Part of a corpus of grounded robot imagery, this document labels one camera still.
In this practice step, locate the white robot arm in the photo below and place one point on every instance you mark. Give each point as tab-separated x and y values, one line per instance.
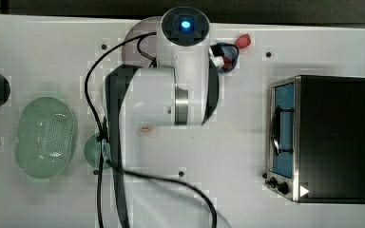
168	78

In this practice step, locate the grey round plate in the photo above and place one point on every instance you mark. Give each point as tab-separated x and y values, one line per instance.
135	53

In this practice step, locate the orange slice toy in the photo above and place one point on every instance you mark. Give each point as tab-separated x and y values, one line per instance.
146	128

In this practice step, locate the red toy strawberry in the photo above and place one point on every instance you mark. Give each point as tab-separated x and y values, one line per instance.
226	63

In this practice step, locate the small blue bowl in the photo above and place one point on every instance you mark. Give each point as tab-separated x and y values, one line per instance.
230	51

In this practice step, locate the red toy fruit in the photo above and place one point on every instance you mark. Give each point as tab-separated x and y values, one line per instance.
244	41

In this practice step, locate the green cup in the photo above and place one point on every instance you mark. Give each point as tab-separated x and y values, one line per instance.
92	149

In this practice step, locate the green perforated colander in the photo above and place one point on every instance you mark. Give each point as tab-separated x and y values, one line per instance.
45	139

